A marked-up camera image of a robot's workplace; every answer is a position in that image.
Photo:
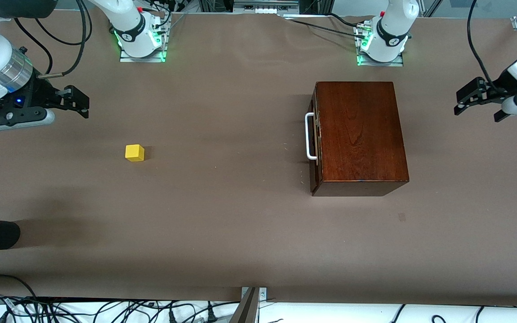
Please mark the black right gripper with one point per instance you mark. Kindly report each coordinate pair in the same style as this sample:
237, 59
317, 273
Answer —
43, 93

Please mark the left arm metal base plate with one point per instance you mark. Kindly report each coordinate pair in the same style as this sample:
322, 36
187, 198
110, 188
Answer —
379, 63

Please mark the grey network switch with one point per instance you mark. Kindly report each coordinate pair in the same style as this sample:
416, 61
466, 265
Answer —
265, 6

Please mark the brown paper table cover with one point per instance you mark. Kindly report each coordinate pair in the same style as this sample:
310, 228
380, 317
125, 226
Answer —
195, 202

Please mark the dark brown wooden cabinet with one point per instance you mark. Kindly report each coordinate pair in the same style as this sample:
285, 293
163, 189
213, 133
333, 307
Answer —
361, 130

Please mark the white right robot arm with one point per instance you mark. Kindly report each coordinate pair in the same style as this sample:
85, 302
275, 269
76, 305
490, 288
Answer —
128, 22

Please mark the aluminium bracket plate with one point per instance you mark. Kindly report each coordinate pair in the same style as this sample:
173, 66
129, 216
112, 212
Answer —
263, 294

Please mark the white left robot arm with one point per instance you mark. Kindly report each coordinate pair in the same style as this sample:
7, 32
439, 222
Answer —
393, 27

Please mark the grey metal strut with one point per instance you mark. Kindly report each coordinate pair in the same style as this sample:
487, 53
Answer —
246, 312

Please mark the yellow block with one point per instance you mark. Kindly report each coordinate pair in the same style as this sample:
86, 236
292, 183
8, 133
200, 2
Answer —
134, 153

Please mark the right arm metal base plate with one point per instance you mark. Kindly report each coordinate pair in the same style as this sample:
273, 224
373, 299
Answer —
142, 59

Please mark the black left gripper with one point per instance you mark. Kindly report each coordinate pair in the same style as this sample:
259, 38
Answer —
495, 87

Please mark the black frame post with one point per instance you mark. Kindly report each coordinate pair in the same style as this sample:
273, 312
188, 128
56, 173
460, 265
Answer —
314, 5

